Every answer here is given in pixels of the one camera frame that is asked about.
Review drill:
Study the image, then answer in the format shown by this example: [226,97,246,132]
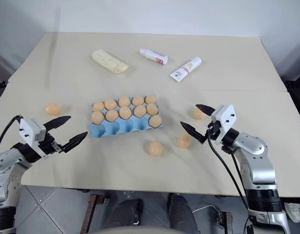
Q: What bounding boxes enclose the blue egg tray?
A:
[88,95,164,140]

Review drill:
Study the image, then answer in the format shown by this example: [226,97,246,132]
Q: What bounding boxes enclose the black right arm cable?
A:
[207,131,249,208]
[230,150,248,197]

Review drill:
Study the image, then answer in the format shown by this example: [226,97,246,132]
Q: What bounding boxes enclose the white floor cable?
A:
[191,204,221,216]

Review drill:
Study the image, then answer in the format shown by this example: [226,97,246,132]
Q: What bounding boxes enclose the cream wrapped bread pack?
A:
[91,48,130,75]

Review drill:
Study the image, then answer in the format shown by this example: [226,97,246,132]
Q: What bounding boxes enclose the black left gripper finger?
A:
[43,116,72,134]
[60,131,89,154]

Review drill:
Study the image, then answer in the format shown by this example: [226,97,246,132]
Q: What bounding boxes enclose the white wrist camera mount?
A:
[19,118,47,159]
[210,104,237,143]

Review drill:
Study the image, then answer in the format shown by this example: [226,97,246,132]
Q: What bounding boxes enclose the large white squeeze tube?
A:
[169,56,202,83]

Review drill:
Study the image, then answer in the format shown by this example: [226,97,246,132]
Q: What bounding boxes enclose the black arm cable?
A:
[230,150,248,197]
[207,131,249,208]
[0,115,21,156]

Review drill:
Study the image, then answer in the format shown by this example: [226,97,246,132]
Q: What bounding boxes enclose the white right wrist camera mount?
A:
[210,104,237,143]

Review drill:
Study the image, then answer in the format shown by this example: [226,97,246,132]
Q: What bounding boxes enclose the white shoe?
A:
[284,201,300,223]

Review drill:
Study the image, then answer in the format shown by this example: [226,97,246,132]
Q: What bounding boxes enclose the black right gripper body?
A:
[200,120,223,145]

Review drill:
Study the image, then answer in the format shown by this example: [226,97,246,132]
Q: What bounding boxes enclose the rusty metal table leg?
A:
[80,194,100,234]
[218,211,234,234]

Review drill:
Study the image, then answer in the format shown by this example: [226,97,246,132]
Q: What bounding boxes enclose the dark rounded shape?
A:
[168,194,197,234]
[110,198,143,228]

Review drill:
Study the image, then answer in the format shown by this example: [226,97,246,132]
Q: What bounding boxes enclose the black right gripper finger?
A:
[195,104,217,117]
[180,121,206,145]

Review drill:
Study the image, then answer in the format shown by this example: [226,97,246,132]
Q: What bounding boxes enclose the small white bottle red label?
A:
[139,47,169,66]

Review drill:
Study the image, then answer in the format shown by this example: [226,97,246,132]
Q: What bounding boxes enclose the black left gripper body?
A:
[38,131,65,157]

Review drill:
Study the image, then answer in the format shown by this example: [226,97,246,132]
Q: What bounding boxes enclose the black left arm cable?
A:
[0,115,21,156]

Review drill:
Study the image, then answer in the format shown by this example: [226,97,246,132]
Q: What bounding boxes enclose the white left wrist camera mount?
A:
[19,118,47,159]

